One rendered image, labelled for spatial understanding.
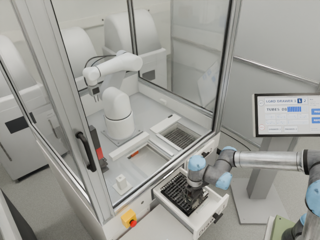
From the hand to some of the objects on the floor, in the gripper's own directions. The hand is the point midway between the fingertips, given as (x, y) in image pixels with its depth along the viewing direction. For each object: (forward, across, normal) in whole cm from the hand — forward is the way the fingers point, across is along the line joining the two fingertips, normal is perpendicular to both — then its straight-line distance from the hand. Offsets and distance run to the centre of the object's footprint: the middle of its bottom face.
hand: (194, 202), depth 120 cm
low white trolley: (+94, +9, -37) cm, 101 cm away
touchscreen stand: (+93, +10, +95) cm, 134 cm away
